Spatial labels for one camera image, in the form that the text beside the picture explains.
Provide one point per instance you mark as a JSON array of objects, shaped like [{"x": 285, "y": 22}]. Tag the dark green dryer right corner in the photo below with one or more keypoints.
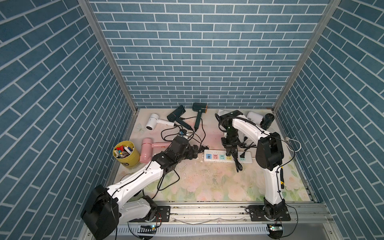
[{"x": 267, "y": 121}]

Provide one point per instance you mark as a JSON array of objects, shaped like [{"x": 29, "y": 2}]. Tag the white wall cable connector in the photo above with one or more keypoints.
[{"x": 293, "y": 145}]

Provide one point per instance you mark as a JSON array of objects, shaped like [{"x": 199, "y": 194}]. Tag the dark green dryer angled nozzle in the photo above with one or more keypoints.
[{"x": 175, "y": 116}]

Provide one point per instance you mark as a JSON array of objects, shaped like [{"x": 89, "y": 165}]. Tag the white folding hair dryer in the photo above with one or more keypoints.
[{"x": 223, "y": 112}]

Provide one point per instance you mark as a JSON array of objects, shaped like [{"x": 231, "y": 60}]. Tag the dark green dryer centre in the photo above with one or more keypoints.
[{"x": 200, "y": 108}]

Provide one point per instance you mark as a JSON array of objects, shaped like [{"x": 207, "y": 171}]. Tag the white glossy hair dryer right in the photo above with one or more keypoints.
[{"x": 255, "y": 117}]

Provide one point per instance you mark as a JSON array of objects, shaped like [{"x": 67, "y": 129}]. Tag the white hair dryer far left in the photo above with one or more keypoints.
[{"x": 155, "y": 120}]

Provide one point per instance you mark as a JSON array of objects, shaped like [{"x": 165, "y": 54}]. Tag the pink hair dryer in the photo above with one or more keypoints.
[{"x": 147, "y": 149}]

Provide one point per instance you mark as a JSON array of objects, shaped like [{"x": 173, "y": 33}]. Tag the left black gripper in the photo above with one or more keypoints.
[{"x": 195, "y": 151}]

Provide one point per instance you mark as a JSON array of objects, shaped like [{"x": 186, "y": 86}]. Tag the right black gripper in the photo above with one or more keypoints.
[{"x": 228, "y": 147}]

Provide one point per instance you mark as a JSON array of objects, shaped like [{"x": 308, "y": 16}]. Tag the white power strip coloured sockets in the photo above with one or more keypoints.
[{"x": 219, "y": 156}]

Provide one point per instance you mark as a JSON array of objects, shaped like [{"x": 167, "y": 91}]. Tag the yellow cup of pens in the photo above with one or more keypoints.
[{"x": 127, "y": 154}]

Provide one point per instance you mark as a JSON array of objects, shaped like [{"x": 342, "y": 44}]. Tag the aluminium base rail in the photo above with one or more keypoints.
[{"x": 301, "y": 221}]

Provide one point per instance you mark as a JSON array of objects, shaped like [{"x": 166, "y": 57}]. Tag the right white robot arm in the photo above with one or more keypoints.
[{"x": 269, "y": 156}]

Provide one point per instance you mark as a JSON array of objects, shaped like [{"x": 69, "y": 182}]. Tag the yellow black utility knife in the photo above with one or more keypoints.
[{"x": 282, "y": 178}]

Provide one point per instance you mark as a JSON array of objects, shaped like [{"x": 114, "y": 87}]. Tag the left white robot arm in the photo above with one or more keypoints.
[{"x": 107, "y": 206}]

